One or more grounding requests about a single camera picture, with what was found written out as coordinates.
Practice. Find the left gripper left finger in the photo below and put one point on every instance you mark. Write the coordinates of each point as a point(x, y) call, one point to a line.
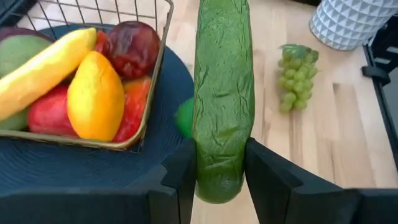
point(93, 208)

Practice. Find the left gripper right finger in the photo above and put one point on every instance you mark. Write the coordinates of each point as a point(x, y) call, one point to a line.
point(311, 205)

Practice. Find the bright red apple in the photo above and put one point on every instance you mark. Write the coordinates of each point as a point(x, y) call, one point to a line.
point(49, 113)

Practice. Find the yellow orange mango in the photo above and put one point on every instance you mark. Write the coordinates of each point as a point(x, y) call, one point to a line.
point(94, 99)

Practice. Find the red orange mango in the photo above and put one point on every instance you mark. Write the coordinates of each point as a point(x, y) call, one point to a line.
point(133, 105)

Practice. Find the green grape bunch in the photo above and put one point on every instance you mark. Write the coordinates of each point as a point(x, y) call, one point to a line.
point(295, 81)

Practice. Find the round green lime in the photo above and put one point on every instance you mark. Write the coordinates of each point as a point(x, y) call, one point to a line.
point(185, 116)

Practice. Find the green cucumber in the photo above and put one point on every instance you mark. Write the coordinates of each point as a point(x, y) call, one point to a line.
point(224, 93)

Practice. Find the yellow banana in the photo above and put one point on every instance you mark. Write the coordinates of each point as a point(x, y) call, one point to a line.
point(40, 74)

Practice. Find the dark red apple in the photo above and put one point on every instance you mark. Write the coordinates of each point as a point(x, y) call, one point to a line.
point(132, 49)

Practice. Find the orange bumpy pepper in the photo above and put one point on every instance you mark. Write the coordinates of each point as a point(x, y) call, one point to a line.
point(100, 42)

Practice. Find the brownish green pear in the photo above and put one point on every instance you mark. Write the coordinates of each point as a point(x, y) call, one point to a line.
point(18, 53)

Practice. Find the round dark blue placemat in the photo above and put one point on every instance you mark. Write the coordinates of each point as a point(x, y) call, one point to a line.
point(93, 168)

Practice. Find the white patterned plant pot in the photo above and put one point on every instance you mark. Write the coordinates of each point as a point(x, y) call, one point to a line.
point(351, 21)

